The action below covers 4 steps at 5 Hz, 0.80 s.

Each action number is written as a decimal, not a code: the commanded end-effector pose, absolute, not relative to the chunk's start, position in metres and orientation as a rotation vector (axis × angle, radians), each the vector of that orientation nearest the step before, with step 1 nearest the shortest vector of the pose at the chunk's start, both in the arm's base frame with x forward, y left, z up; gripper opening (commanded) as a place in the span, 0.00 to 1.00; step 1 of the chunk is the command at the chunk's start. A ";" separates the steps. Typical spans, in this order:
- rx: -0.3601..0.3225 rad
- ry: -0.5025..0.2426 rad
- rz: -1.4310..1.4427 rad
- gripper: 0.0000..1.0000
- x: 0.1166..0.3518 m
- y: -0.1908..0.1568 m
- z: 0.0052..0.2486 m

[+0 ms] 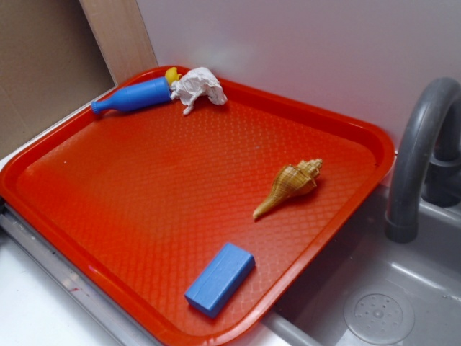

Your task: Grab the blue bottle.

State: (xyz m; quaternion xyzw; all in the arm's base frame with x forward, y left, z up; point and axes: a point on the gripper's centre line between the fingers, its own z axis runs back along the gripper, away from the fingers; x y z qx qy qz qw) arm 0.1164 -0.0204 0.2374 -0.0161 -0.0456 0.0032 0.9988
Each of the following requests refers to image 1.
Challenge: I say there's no blue plastic bottle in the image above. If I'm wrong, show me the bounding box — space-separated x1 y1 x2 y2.
91 77 171 114

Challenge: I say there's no red plastic tray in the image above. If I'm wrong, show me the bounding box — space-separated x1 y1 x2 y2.
1 80 394 345

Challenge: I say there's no tan conch seashell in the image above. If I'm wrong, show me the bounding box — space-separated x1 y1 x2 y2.
253 159 323 220

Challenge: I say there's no crumpled white paper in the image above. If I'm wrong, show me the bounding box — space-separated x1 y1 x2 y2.
170 67 228 115

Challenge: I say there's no yellow toy piece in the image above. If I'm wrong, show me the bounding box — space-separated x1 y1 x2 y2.
164 67 182 86

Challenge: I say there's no blue rectangular block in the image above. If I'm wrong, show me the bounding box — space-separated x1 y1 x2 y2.
184 243 256 319

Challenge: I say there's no grey toy sink basin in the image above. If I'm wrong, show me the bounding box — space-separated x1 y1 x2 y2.
264 187 460 345

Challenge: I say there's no light wooden board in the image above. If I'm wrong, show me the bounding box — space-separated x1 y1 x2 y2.
80 0 158 85

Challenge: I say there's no grey plastic faucet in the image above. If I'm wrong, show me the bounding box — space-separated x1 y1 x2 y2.
385 77 460 243

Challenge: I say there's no brown cardboard panel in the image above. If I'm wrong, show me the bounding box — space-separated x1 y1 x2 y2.
1 1 114 157

